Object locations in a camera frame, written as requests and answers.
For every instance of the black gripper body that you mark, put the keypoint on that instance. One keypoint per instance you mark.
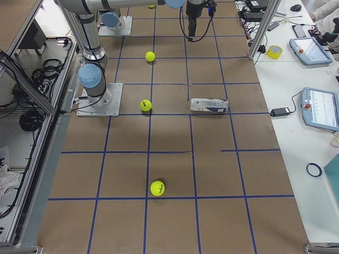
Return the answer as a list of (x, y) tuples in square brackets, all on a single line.
[(192, 10)]

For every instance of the tennis ball can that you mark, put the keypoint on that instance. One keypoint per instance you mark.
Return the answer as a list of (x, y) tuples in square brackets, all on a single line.
[(209, 105)]

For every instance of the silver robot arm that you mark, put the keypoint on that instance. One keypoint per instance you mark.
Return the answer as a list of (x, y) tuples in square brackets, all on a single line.
[(84, 27), (209, 5)]

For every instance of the far tennis ball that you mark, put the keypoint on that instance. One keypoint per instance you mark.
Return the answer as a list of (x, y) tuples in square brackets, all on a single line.
[(150, 56)]

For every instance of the middle tennis ball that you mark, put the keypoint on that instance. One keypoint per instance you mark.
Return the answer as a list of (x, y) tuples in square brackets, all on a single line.
[(145, 105)]

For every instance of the near tennis ball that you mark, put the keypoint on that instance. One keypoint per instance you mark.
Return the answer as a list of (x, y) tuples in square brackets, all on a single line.
[(157, 188)]

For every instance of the yellow tape roll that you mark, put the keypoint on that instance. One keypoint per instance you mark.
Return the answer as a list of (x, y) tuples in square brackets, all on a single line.
[(274, 52)]

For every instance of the black smartphone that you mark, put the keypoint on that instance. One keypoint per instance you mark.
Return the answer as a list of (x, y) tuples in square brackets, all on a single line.
[(298, 30)]

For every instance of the far teach pendant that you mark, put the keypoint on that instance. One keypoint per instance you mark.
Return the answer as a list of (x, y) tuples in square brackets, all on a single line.
[(309, 51)]

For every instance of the teach pendant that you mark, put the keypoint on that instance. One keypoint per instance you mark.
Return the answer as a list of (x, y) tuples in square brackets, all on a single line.
[(309, 51), (319, 109)]

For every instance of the black power adapter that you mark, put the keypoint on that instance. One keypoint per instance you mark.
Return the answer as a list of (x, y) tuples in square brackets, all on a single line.
[(283, 111)]

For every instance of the near teach pendant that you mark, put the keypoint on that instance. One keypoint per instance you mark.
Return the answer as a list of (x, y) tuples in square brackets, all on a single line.
[(319, 109)]

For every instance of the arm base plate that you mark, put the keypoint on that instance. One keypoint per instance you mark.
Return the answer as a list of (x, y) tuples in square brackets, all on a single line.
[(114, 26), (109, 104)]

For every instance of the aluminium frame post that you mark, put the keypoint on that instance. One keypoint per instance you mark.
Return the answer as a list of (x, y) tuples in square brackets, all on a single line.
[(267, 18)]

